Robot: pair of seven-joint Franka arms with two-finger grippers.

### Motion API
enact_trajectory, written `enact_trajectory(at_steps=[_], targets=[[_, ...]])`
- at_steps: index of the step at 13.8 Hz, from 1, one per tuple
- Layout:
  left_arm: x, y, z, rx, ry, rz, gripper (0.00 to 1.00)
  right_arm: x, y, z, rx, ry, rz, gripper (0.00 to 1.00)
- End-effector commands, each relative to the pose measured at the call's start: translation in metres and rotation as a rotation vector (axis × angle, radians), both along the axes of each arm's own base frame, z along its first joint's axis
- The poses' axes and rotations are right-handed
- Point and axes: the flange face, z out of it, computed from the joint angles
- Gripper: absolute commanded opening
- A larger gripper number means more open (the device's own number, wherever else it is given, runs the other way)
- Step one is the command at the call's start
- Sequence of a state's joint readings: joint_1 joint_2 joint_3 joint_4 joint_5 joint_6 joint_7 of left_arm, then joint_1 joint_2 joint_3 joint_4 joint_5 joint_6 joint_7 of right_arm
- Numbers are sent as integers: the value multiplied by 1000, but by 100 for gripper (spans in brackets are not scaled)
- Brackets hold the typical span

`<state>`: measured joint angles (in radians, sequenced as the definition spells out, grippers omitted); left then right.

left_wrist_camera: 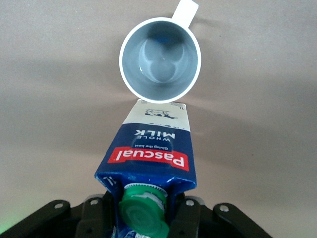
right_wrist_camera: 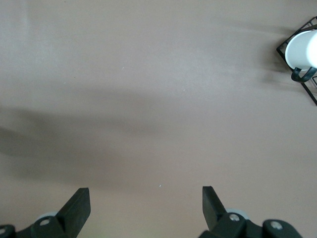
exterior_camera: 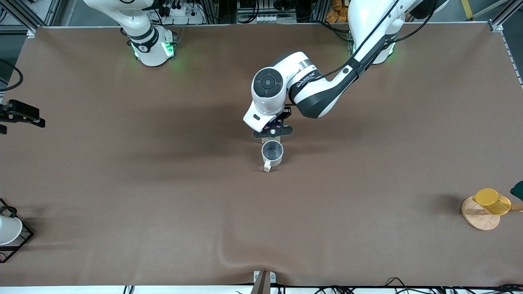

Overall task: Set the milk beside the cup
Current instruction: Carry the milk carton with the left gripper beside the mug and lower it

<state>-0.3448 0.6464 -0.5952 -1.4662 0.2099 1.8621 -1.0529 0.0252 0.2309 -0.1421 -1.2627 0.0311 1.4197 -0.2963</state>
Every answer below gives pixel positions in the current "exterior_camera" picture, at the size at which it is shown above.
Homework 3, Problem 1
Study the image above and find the blue milk carton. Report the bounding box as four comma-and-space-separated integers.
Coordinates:
261, 118, 284, 145

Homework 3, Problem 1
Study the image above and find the cream ceramic mug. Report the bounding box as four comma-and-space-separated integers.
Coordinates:
261, 140, 284, 173

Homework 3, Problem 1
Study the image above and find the yellow plastic cup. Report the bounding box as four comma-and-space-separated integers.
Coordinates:
472, 188, 512, 216

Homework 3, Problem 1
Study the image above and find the white bowl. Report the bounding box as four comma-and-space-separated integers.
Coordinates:
0, 215, 23, 246

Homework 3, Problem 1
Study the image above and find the orange snack packets pile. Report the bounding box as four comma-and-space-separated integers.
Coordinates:
325, 0, 353, 24

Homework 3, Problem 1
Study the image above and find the white power strip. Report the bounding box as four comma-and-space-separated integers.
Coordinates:
160, 0, 206, 25

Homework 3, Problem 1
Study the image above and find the wooden mug stand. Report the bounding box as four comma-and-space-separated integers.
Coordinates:
461, 196, 523, 232

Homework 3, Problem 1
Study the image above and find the black wire rack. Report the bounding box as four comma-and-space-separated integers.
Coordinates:
0, 198, 35, 264

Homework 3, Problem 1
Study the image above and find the metal table edge bracket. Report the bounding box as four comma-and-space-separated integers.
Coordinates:
250, 270, 277, 294

